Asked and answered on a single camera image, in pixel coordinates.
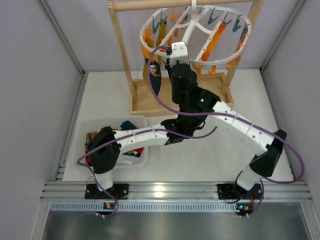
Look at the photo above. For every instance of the mustard yellow sock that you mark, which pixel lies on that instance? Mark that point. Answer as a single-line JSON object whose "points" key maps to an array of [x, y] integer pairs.
{"points": [[146, 54], [161, 33]]}

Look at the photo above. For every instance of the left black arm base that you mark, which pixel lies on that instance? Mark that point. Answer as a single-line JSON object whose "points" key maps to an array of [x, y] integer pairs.
{"points": [[119, 191]]}

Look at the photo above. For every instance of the white clip hanger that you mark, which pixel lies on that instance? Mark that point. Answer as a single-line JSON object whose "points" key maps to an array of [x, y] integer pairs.
{"points": [[215, 35]]}

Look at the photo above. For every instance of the wooden hanger stand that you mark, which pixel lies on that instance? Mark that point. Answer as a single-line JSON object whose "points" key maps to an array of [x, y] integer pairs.
{"points": [[142, 100]]}

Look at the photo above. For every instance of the mustard yellow sock left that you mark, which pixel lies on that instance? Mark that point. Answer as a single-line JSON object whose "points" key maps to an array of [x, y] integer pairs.
{"points": [[161, 33]]}

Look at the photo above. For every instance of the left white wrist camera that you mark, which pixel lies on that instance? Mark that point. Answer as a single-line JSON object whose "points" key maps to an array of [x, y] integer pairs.
{"points": [[177, 54]]}

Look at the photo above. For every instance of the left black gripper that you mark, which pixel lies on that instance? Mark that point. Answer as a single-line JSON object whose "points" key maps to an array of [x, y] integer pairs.
{"points": [[187, 124]]}

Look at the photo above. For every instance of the mustard yellow sock right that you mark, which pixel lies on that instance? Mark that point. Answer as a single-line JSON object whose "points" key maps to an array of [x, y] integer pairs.
{"points": [[146, 54]]}

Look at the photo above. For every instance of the translucent plastic bin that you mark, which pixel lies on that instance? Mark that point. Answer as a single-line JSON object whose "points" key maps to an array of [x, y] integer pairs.
{"points": [[91, 125]]}

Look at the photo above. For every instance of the dark navy sock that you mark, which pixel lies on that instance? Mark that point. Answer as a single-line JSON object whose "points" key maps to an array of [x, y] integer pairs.
{"points": [[155, 76]]}

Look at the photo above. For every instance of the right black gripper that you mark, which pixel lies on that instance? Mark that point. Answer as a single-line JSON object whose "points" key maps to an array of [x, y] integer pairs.
{"points": [[177, 67]]}

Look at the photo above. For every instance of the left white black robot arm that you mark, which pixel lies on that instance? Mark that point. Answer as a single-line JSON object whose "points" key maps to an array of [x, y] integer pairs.
{"points": [[108, 144]]}

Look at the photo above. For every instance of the green christmas sock in bin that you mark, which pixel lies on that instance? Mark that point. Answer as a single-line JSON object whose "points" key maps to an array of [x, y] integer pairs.
{"points": [[127, 125]]}

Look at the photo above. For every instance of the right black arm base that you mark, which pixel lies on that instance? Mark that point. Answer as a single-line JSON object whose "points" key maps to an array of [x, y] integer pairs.
{"points": [[231, 191]]}

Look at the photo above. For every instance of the aluminium rail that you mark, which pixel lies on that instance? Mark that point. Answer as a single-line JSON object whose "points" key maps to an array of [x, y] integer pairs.
{"points": [[296, 192]]}

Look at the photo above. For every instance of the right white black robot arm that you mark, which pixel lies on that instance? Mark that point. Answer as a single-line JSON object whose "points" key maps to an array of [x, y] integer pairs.
{"points": [[198, 106]]}

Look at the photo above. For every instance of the perforated cable duct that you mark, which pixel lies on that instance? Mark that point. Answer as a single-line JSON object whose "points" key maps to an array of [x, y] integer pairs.
{"points": [[127, 206]]}

